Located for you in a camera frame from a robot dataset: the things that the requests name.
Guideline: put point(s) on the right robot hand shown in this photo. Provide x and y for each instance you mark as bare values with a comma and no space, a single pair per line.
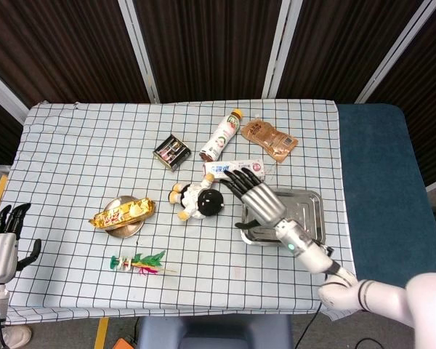
261,203

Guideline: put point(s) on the brown sauce pouch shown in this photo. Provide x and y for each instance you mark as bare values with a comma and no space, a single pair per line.
269,140

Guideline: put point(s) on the rectangular steel tray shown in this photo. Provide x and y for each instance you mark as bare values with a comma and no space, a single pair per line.
305,214

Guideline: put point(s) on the white shoe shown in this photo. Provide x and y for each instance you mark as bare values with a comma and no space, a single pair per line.
18,336

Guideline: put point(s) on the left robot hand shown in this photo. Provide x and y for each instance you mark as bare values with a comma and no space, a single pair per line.
0,254

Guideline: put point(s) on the round steel plate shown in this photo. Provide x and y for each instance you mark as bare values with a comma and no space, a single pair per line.
125,232

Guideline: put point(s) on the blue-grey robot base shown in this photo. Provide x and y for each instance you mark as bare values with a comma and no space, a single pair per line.
218,332

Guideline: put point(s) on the white pink toothpaste box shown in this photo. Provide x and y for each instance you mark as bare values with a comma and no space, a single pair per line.
218,169

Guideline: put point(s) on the black luncheon meat can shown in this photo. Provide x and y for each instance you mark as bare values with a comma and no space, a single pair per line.
172,151

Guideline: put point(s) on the colourful feather shuttlecock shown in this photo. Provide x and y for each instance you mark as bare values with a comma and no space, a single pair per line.
138,263

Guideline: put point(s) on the gold foil snack packet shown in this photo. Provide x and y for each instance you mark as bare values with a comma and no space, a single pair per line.
121,214

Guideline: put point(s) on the black white cow plush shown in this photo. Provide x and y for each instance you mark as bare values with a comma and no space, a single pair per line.
200,200

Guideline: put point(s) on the orange floor object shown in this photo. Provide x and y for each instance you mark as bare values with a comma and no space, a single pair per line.
125,344

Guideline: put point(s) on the white pink drink bottle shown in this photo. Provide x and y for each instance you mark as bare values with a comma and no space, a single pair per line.
221,136

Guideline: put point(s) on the white checkered tablecloth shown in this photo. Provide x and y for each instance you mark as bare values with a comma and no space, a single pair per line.
76,163

